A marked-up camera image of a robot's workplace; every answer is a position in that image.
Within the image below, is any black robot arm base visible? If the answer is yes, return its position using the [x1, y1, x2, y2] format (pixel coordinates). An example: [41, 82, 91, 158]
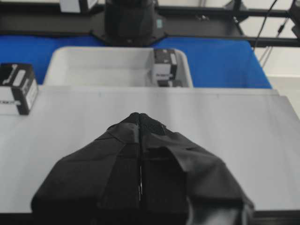
[91, 0, 167, 47]

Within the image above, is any black cable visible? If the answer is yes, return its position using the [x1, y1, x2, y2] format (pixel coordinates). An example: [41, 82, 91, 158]
[253, 0, 278, 49]

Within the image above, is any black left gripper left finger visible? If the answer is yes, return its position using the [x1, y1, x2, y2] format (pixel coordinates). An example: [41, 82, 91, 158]
[31, 112, 140, 225]

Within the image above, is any black box in tray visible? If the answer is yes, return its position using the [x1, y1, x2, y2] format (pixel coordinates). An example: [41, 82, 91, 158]
[157, 80, 183, 87]
[152, 48, 178, 83]

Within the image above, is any white plastic tray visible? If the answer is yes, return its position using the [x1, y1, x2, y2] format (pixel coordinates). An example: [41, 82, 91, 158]
[43, 46, 194, 88]

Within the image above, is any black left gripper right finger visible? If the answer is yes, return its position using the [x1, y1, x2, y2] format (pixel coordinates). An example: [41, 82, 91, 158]
[139, 113, 254, 225]

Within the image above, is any black box on white base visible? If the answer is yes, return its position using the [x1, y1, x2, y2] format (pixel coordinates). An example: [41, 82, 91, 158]
[0, 63, 38, 115]

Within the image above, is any black aluminium frame rail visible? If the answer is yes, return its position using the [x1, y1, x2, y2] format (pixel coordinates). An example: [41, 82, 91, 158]
[0, 1, 300, 47]

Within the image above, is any blue table mat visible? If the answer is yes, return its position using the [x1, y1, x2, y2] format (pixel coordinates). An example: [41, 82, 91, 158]
[0, 35, 271, 89]

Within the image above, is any white base board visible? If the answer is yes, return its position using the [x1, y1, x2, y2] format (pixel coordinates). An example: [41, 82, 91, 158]
[0, 86, 300, 213]

